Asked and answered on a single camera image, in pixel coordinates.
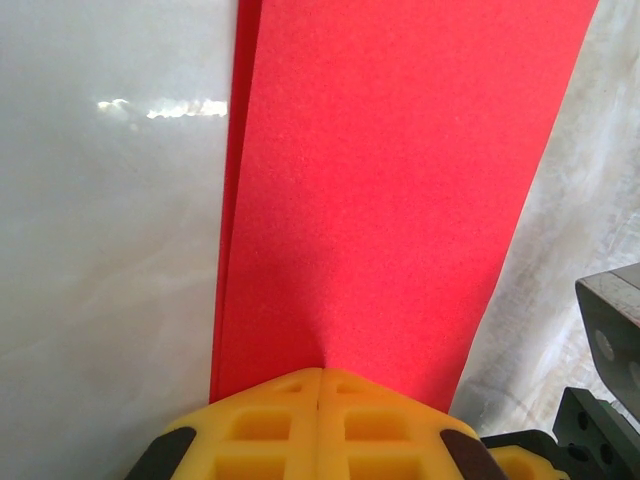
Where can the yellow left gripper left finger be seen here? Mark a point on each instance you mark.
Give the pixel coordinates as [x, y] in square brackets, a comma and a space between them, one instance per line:
[255, 435]

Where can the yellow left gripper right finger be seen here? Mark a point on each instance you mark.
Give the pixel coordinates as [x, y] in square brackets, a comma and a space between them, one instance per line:
[385, 435]

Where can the red square paper sheet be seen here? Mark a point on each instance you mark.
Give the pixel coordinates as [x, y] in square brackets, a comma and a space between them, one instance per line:
[390, 190]

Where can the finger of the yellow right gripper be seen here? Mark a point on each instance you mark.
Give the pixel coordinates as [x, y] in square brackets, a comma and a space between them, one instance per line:
[530, 465]

